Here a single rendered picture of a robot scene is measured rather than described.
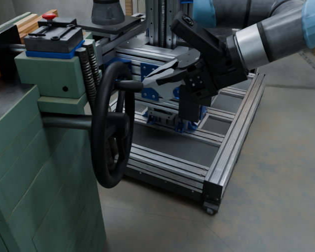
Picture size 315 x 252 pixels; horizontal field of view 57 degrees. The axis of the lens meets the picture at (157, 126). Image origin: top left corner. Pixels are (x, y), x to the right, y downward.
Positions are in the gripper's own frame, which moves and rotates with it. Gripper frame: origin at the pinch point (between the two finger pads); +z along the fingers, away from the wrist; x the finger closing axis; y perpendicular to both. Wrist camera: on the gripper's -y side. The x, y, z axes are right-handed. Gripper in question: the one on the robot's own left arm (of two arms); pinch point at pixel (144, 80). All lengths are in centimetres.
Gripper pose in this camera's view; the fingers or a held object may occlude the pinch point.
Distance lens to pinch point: 63.0
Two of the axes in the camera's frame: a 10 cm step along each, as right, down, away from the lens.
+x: 1.8, -6.2, 7.6
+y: 4.8, 7.3, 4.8
